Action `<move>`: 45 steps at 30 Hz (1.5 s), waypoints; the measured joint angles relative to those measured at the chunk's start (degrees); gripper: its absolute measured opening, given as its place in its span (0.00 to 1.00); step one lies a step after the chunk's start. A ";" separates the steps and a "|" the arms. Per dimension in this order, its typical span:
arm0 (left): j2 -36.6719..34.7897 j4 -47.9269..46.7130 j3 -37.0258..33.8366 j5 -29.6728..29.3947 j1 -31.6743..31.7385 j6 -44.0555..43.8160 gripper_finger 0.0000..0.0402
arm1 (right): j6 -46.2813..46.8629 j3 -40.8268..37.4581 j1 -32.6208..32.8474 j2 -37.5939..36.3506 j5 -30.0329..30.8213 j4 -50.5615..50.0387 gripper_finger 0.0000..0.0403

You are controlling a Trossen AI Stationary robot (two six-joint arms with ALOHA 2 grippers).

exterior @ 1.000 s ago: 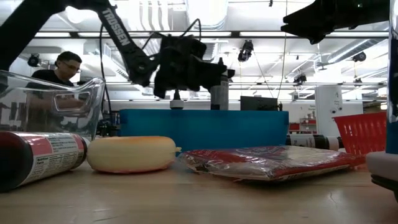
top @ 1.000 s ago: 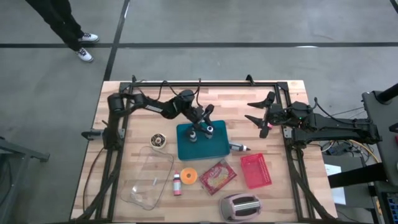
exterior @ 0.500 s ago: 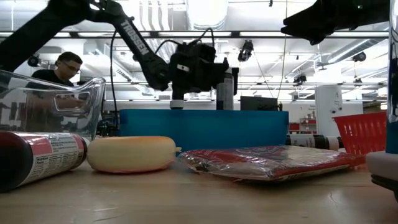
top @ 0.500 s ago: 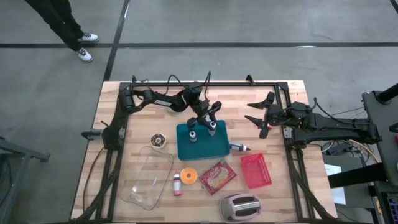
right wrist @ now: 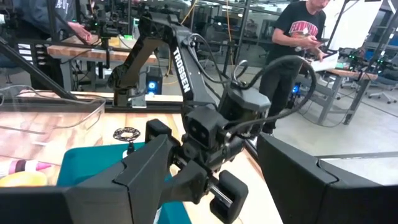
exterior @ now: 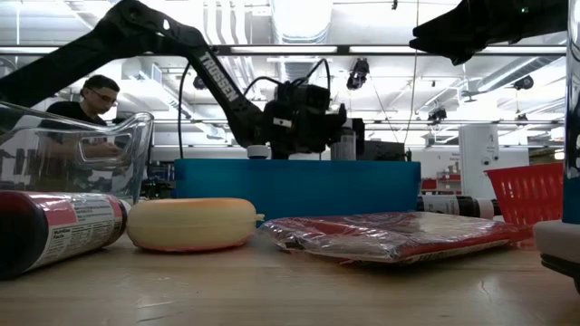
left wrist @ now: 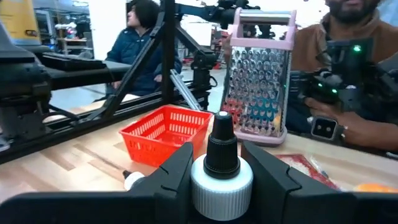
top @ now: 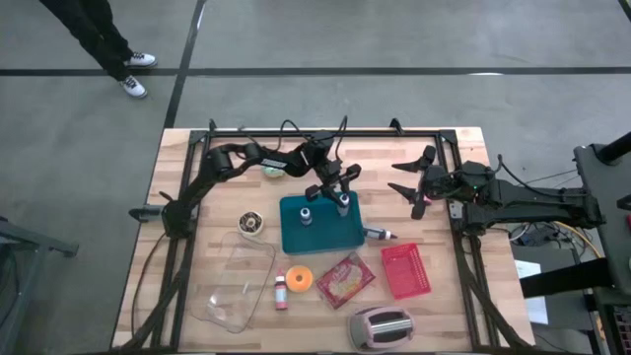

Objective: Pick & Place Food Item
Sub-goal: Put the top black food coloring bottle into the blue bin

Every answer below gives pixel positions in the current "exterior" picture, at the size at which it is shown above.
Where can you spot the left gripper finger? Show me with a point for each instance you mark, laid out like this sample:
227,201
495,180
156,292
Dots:
359,138
339,120

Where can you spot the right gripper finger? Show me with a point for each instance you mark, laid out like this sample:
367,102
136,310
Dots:
457,31

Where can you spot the silver small bottle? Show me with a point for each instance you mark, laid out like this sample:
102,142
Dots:
453,206

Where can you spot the orange frosted toy donut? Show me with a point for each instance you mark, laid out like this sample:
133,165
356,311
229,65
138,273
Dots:
192,224

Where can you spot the red plastic basket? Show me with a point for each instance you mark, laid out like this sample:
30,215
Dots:
525,194

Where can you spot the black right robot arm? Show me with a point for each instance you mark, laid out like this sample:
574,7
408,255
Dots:
562,13

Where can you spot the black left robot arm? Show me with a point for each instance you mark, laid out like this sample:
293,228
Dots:
217,81

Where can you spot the black monitor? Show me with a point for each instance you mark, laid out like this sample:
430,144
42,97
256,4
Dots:
385,151

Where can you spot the black ceiling spotlight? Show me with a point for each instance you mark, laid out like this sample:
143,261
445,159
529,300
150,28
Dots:
358,72
198,83
437,114
523,82

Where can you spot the teal plastic bin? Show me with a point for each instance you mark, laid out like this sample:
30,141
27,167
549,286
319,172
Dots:
294,190

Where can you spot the black overhead light beam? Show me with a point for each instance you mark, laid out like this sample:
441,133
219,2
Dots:
290,49

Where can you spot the red shelf unit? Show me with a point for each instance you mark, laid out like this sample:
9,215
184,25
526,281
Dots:
441,183

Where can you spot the red foil snack packet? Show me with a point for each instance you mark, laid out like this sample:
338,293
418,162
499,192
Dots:
389,235

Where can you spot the white pillar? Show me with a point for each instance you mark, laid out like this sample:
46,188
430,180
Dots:
491,158

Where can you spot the clear plastic container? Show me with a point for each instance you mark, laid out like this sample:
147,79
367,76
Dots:
136,149

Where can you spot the grey chrome toaster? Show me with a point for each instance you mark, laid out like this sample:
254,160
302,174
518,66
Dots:
557,244

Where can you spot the person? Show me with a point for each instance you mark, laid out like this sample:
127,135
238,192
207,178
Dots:
74,111

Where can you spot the pink cap dropper bottle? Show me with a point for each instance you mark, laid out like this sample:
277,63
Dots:
68,226

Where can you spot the silver ventilation duct with grill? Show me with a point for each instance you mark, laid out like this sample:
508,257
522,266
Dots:
301,27

